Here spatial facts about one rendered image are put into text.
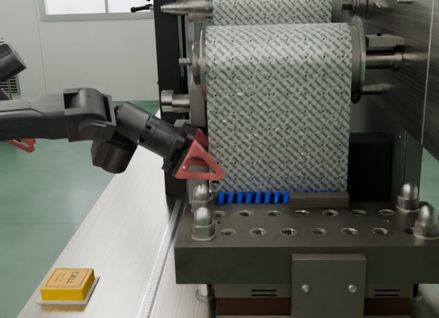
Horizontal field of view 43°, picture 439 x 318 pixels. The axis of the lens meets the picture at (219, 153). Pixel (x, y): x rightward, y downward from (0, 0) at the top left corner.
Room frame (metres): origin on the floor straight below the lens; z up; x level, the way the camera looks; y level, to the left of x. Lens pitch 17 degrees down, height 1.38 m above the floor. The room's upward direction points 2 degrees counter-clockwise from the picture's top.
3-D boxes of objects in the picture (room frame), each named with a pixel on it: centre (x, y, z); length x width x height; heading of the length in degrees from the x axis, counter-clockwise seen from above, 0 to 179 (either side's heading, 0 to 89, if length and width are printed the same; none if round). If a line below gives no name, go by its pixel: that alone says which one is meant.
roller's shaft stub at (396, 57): (0.94, -0.28, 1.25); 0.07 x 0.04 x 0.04; 87
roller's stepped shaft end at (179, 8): (1.21, 0.08, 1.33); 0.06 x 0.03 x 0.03; 87
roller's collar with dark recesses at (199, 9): (1.21, 0.02, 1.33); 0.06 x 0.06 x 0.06; 87
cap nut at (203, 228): (0.74, 0.03, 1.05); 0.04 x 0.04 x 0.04
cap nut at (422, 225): (0.72, -0.29, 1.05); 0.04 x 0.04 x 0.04
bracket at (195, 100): (1.00, 0.05, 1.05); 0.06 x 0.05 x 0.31; 87
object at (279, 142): (0.89, -0.10, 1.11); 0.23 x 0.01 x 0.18; 87
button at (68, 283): (0.81, 0.26, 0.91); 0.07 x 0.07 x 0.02; 87
